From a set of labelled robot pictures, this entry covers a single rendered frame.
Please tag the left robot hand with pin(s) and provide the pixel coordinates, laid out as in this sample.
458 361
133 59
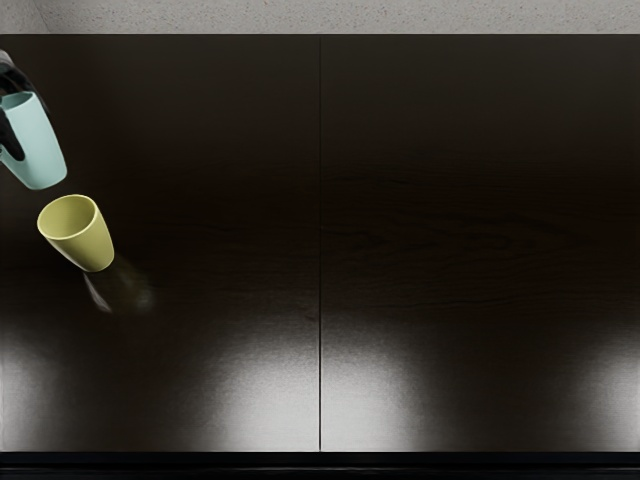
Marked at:
11 137

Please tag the light blue cup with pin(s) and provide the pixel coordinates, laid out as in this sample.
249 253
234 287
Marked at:
40 150

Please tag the yellow-green cup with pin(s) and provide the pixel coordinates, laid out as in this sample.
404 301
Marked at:
82 242

